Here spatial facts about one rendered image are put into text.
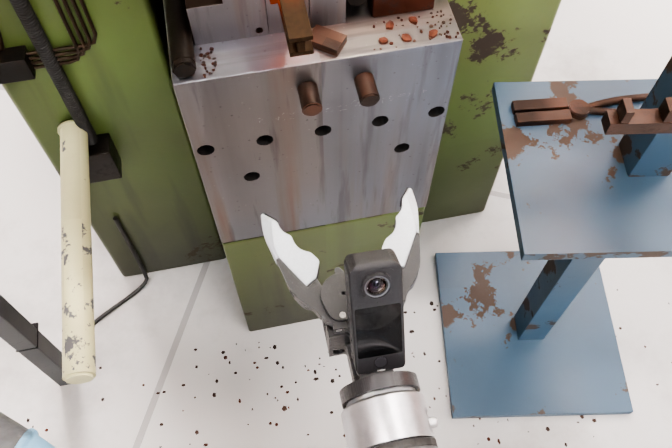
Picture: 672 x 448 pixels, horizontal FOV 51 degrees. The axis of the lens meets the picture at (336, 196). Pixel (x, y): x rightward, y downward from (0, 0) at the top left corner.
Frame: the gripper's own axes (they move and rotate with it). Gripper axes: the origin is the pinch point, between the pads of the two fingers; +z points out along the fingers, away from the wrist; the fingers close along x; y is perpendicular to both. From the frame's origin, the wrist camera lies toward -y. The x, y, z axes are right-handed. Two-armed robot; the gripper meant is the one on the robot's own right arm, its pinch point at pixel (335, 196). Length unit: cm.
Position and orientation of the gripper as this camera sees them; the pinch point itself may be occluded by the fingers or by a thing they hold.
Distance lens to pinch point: 70.9
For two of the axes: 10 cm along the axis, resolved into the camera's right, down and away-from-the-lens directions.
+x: 9.8, -1.7, 1.0
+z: -2.0, -8.5, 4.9
